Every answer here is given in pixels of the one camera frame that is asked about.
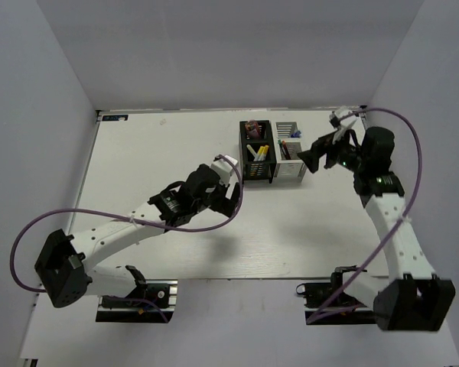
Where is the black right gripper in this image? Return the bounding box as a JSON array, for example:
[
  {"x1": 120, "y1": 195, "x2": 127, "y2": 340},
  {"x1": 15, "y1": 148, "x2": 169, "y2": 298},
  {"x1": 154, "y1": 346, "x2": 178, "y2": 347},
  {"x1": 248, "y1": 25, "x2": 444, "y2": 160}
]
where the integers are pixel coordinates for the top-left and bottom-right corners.
[{"x1": 298, "y1": 125, "x2": 368, "y2": 173}]

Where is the orange capped marker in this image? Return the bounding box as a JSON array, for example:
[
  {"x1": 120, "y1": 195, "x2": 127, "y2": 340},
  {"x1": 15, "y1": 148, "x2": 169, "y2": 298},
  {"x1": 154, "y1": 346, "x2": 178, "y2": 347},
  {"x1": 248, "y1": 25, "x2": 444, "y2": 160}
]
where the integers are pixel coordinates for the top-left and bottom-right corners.
[{"x1": 282, "y1": 141, "x2": 291, "y2": 160}]

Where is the green capped marker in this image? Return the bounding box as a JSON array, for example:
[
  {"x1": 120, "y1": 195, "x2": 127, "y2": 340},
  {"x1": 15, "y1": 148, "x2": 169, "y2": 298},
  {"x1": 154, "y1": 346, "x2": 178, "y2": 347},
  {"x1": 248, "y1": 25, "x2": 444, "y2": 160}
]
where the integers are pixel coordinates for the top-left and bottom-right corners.
[{"x1": 278, "y1": 139, "x2": 288, "y2": 160}]

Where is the yellow capped marker horizontal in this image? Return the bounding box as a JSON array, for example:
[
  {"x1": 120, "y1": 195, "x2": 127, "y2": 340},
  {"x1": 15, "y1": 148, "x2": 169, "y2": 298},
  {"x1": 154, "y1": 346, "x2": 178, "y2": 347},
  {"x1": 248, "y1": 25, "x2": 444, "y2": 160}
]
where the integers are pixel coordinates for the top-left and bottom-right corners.
[{"x1": 257, "y1": 145, "x2": 265, "y2": 161}]

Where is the pale yellow capped marker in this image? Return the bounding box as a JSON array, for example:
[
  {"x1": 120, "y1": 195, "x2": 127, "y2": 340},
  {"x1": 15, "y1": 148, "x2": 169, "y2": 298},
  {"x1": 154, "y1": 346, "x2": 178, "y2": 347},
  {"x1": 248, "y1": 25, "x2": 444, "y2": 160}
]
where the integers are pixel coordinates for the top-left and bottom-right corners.
[{"x1": 246, "y1": 144, "x2": 259, "y2": 161}]

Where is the clear tube of markers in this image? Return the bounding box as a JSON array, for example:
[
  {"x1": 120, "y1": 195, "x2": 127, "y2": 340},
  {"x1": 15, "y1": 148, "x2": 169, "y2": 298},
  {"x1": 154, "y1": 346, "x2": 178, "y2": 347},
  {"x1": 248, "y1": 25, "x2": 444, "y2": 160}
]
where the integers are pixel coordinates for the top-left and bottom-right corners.
[{"x1": 244, "y1": 119, "x2": 261, "y2": 139}]

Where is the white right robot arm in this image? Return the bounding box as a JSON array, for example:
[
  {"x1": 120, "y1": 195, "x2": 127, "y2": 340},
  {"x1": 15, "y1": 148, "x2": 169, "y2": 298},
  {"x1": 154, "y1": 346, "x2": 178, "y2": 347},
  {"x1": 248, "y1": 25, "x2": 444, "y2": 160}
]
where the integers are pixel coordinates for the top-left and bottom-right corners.
[{"x1": 298, "y1": 127, "x2": 455, "y2": 332}]

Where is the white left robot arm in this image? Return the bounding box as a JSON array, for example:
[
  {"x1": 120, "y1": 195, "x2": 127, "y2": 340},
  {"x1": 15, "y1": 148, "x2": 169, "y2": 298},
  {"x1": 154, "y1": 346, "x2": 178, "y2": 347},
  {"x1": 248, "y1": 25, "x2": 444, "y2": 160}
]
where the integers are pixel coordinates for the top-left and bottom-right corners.
[{"x1": 34, "y1": 155, "x2": 243, "y2": 308}]

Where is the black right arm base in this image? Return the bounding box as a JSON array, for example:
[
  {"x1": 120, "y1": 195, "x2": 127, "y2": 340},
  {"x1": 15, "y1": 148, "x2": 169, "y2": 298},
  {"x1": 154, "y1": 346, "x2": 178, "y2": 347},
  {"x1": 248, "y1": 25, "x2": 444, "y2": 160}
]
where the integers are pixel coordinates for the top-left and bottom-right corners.
[{"x1": 295, "y1": 265, "x2": 379, "y2": 326}]

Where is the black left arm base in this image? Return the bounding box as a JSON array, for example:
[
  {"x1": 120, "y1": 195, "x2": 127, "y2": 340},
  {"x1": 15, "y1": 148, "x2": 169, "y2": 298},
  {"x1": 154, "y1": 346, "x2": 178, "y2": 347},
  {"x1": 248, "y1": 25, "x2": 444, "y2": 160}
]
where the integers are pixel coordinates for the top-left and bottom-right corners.
[{"x1": 96, "y1": 265, "x2": 177, "y2": 324}]

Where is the white slotted organizer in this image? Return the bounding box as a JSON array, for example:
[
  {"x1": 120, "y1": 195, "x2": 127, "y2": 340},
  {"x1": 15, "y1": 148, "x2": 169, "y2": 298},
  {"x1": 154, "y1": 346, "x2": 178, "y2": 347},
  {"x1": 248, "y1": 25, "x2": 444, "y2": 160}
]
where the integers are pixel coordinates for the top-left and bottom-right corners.
[{"x1": 271, "y1": 122, "x2": 307, "y2": 183}]

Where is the black slotted organizer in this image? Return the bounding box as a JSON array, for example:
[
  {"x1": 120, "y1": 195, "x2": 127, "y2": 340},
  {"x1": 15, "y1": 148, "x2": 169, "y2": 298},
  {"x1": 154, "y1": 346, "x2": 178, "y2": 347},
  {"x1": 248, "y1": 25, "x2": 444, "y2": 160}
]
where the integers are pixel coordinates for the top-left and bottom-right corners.
[{"x1": 239, "y1": 120, "x2": 276, "y2": 183}]

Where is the dark logo sticker left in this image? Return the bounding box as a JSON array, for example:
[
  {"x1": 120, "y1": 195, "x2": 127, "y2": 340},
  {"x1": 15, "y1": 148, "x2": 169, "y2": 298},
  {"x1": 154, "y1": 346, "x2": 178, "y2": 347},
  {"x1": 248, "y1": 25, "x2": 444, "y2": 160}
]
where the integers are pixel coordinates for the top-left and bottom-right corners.
[{"x1": 101, "y1": 114, "x2": 129, "y2": 122}]

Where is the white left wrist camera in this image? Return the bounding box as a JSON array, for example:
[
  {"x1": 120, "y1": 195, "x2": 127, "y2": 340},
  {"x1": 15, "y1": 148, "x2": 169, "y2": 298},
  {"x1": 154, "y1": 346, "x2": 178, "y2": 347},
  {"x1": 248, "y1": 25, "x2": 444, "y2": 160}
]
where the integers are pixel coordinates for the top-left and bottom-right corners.
[{"x1": 210, "y1": 155, "x2": 239, "y2": 187}]

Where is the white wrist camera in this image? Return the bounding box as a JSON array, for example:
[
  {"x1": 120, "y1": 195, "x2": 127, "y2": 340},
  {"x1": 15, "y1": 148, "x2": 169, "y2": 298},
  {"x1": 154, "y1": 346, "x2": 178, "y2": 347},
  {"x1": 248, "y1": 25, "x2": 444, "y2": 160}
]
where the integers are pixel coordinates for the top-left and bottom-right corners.
[
  {"x1": 210, "y1": 155, "x2": 239, "y2": 187},
  {"x1": 329, "y1": 106, "x2": 359, "y2": 141}
]

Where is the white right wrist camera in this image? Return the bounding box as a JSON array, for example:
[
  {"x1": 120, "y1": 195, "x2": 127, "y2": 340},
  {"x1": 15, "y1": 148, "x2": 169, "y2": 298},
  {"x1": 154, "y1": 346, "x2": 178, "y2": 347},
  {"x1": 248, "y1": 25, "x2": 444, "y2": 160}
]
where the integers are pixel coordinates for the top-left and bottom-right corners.
[{"x1": 329, "y1": 106, "x2": 359, "y2": 141}]

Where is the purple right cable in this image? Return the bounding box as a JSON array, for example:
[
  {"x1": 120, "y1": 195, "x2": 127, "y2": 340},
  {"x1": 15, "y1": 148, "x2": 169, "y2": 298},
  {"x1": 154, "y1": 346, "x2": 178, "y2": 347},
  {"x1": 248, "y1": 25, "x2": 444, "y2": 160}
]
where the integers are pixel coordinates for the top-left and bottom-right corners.
[{"x1": 306, "y1": 107, "x2": 422, "y2": 325}]

